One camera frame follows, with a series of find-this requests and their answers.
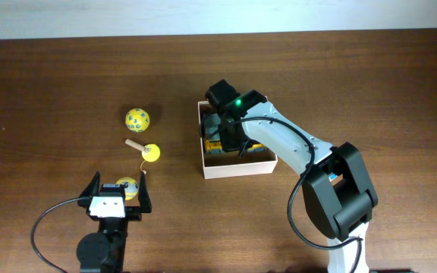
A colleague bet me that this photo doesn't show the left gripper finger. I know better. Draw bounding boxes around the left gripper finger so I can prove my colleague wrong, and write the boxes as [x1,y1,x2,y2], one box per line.
[80,171,100,197]
[138,171,152,212]

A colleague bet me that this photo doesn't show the yellow grey toy truck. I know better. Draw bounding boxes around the yellow grey toy truck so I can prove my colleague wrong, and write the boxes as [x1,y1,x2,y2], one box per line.
[203,113,224,155]

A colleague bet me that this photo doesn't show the yellow grey toy loader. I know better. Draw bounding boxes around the yellow grey toy loader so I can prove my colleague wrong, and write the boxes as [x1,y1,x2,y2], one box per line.
[247,143,268,152]

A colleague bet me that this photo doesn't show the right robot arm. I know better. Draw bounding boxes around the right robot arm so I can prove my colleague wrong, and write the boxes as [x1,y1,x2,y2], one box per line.
[199,80,378,272]

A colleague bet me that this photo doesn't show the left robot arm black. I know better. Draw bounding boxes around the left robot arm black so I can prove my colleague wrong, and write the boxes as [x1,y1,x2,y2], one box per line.
[76,171,152,273]

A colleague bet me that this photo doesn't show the yellow ball with face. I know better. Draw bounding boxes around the yellow ball with face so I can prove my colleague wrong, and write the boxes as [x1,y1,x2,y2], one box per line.
[116,177,139,201]

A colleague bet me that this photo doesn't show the white cardboard box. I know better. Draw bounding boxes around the white cardboard box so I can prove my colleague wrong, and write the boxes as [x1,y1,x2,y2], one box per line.
[196,99,279,180]

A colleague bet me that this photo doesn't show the yellow ball blue letters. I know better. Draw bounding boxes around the yellow ball blue letters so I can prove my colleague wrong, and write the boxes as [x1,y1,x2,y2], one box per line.
[125,108,150,133]

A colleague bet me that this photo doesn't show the yellow disc wooden handle toy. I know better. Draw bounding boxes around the yellow disc wooden handle toy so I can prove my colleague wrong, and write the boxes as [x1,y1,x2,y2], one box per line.
[124,139,161,174]

